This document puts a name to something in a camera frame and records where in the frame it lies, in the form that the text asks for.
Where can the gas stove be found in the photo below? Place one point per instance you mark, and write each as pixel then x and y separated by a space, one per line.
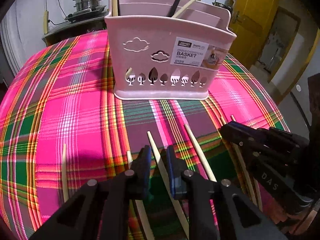
pixel 86 14

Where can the side counter table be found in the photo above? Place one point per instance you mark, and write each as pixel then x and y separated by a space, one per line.
pixel 69 30

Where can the wooden handle on wall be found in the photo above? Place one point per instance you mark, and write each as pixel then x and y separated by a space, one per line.
pixel 45 22

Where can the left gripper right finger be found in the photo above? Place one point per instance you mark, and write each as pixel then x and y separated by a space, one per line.
pixel 175 169

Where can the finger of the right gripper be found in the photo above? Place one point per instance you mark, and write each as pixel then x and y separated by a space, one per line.
pixel 240 146
pixel 238 133

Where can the pink plaid tablecloth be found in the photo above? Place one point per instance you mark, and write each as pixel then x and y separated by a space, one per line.
pixel 62 103

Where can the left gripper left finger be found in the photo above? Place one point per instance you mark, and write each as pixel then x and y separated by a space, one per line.
pixel 141 167

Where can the yellow wooden door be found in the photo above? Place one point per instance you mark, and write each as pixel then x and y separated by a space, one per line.
pixel 251 22

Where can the pink chopstick basket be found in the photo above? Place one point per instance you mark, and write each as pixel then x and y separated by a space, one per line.
pixel 155 56

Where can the stainless steel steamer pot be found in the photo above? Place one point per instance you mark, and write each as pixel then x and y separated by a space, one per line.
pixel 88 1

